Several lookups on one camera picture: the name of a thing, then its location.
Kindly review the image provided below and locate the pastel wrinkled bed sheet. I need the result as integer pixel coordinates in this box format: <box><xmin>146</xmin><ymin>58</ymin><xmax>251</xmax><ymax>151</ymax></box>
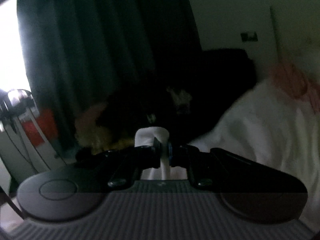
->
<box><xmin>191</xmin><ymin>80</ymin><xmax>319</xmax><ymax>232</ymax></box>

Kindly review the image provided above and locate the white zip hoodie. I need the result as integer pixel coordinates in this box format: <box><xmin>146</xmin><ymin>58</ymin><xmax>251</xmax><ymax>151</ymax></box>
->
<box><xmin>135</xmin><ymin>127</ymin><xmax>187</xmax><ymax>180</ymax></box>

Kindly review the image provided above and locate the dark green curtain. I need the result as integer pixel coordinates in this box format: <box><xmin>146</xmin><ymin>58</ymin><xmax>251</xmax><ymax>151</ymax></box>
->
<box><xmin>17</xmin><ymin>0</ymin><xmax>201</xmax><ymax>150</ymax></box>

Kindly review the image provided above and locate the yellow plush toy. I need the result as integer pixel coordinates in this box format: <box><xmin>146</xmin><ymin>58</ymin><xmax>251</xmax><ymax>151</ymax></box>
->
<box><xmin>75</xmin><ymin>104</ymin><xmax>135</xmax><ymax>154</ymax></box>

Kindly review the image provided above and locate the white metal tripod stand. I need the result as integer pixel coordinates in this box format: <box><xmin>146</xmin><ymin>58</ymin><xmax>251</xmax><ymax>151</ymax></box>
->
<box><xmin>1</xmin><ymin>89</ymin><xmax>67</xmax><ymax>183</ymax></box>

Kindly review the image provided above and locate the orange cloth on bed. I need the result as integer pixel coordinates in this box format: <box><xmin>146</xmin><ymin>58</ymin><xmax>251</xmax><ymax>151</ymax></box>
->
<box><xmin>270</xmin><ymin>63</ymin><xmax>319</xmax><ymax>113</ymax></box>

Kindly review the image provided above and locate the red bag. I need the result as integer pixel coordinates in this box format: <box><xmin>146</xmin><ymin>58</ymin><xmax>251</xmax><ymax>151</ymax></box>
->
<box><xmin>22</xmin><ymin>109</ymin><xmax>57</xmax><ymax>147</ymax></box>

